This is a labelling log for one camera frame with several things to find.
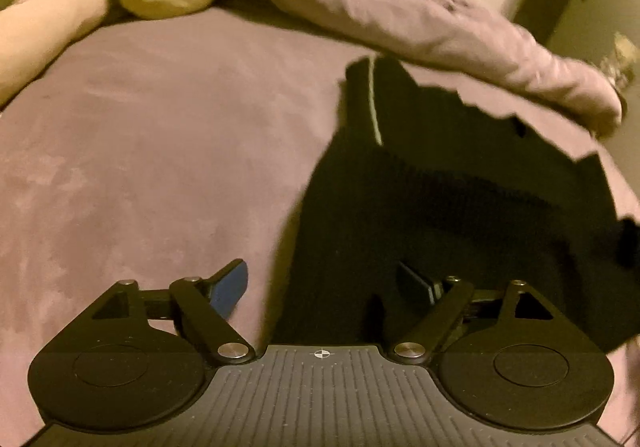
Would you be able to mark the purple duvet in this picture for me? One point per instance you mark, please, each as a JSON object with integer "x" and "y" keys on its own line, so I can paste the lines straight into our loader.
{"x": 400, "y": 2}

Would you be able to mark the cream wrapped bouquet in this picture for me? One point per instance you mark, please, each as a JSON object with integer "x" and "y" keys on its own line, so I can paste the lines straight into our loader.
{"x": 619, "y": 47}

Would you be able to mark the black knit sweater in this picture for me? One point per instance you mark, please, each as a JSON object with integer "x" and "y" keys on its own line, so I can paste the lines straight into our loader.
{"x": 450, "y": 207}

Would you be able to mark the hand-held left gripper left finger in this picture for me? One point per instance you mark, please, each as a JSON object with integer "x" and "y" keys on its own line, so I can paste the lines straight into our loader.
{"x": 229, "y": 289}

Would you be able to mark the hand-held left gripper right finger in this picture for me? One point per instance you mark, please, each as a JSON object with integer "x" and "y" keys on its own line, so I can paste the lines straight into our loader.
{"x": 415, "y": 283}

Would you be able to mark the bed with purple sheet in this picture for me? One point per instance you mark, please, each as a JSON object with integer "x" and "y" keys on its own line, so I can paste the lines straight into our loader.
{"x": 150, "y": 137}

